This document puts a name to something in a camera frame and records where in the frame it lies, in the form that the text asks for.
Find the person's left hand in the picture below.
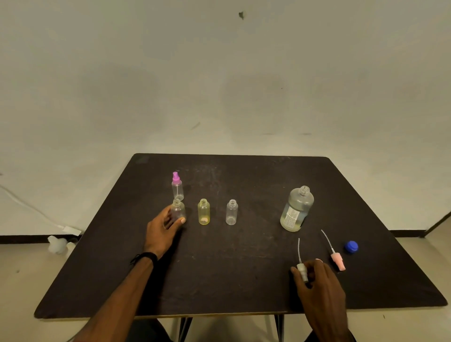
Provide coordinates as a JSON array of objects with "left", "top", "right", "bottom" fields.
[{"left": 143, "top": 205, "right": 187, "bottom": 261}]

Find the person's right hand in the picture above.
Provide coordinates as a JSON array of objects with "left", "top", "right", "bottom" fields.
[{"left": 290, "top": 259, "right": 350, "bottom": 336}]

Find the small purple-tinted bottle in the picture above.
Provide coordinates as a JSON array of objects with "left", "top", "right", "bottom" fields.
[{"left": 170, "top": 198, "right": 187, "bottom": 225}]

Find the white spray cap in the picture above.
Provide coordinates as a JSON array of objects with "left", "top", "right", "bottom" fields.
[{"left": 297, "top": 238, "right": 310, "bottom": 284}]

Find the pink spray cap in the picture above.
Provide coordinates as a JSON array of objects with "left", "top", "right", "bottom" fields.
[{"left": 320, "top": 229, "right": 347, "bottom": 272}]

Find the small yellow bottle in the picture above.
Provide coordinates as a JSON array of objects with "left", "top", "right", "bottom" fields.
[{"left": 197, "top": 198, "right": 211, "bottom": 226}]

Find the large clear plastic bottle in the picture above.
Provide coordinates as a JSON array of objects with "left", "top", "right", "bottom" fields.
[{"left": 280, "top": 186, "right": 315, "bottom": 233}]

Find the person's left forearm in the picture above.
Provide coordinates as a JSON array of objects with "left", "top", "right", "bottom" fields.
[{"left": 72, "top": 260, "right": 154, "bottom": 342}]

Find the black wristband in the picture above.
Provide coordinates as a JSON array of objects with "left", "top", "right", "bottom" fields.
[{"left": 130, "top": 252, "right": 158, "bottom": 267}]

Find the white plastic floor object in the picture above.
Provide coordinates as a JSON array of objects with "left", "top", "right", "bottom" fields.
[{"left": 47, "top": 235, "right": 77, "bottom": 256}]

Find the white power cable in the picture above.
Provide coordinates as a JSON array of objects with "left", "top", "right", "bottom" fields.
[{"left": 0, "top": 183, "right": 66, "bottom": 229}]

